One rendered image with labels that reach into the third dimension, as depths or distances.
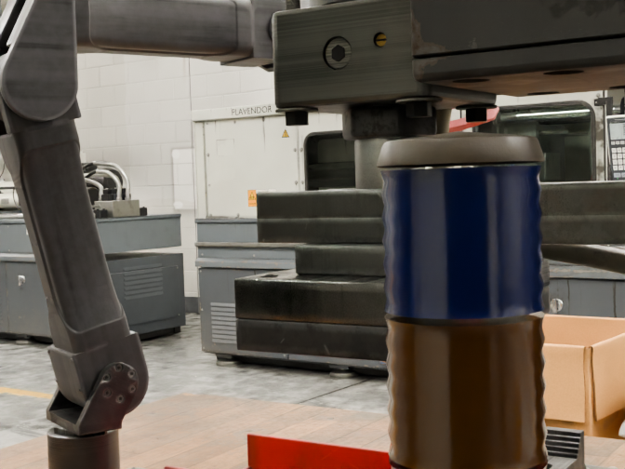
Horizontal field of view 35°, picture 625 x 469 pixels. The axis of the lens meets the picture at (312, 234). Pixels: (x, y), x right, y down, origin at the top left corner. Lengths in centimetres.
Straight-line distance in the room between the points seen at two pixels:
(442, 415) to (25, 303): 779
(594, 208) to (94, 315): 54
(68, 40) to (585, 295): 456
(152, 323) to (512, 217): 763
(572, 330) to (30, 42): 272
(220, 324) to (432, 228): 635
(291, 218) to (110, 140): 960
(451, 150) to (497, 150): 1
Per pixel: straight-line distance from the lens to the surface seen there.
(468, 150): 22
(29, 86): 85
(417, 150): 22
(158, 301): 786
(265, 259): 629
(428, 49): 45
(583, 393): 281
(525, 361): 23
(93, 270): 88
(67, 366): 90
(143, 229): 775
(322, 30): 50
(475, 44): 44
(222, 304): 654
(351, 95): 49
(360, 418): 123
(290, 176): 616
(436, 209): 22
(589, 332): 337
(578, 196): 45
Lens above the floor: 119
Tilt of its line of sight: 3 degrees down
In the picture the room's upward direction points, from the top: 2 degrees counter-clockwise
